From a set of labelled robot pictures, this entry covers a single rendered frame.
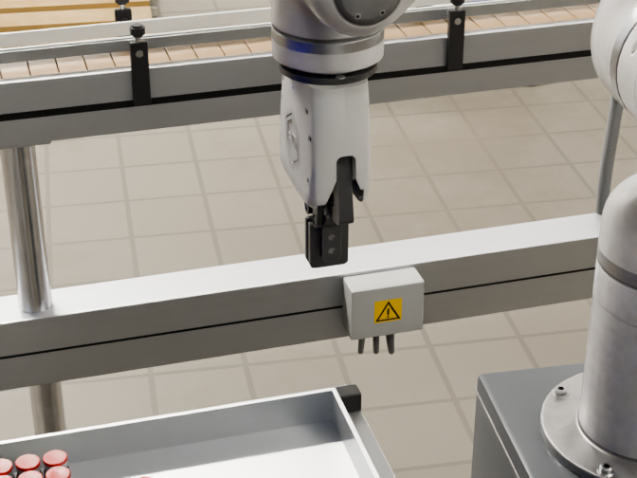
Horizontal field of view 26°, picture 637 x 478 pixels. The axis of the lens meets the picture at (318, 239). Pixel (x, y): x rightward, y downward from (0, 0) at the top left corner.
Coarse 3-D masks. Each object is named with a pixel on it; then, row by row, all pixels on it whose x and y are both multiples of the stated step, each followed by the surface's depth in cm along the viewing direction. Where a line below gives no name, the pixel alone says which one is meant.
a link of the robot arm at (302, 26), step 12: (276, 0) 99; (288, 0) 98; (300, 0) 97; (276, 12) 100; (288, 12) 98; (300, 12) 98; (276, 24) 100; (288, 24) 99; (300, 24) 98; (312, 24) 98; (300, 36) 99; (312, 36) 98; (324, 36) 98; (336, 36) 98; (348, 36) 98
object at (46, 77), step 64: (128, 0) 196; (448, 0) 206; (512, 0) 202; (576, 0) 205; (0, 64) 190; (64, 64) 190; (128, 64) 190; (192, 64) 190; (256, 64) 192; (384, 64) 198; (448, 64) 200; (512, 64) 204; (576, 64) 207; (0, 128) 186; (64, 128) 189; (128, 128) 192
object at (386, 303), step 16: (384, 272) 217; (400, 272) 217; (416, 272) 217; (352, 288) 213; (368, 288) 213; (384, 288) 213; (400, 288) 214; (416, 288) 215; (352, 304) 213; (368, 304) 214; (384, 304) 214; (400, 304) 215; (416, 304) 216; (352, 320) 214; (368, 320) 215; (384, 320) 216; (400, 320) 217; (416, 320) 218; (352, 336) 216; (368, 336) 216
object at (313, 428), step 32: (160, 416) 122; (192, 416) 123; (224, 416) 124; (256, 416) 125; (288, 416) 125; (320, 416) 126; (0, 448) 119; (32, 448) 120; (64, 448) 120; (96, 448) 121; (128, 448) 122; (160, 448) 123; (192, 448) 123; (224, 448) 123; (256, 448) 123; (288, 448) 123; (320, 448) 123; (352, 448) 121
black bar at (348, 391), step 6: (354, 384) 129; (342, 390) 128; (348, 390) 128; (354, 390) 128; (342, 396) 127; (348, 396) 127; (354, 396) 127; (360, 396) 128; (342, 402) 127; (348, 402) 128; (354, 402) 128; (360, 402) 128; (348, 408) 128; (354, 408) 128; (360, 408) 128
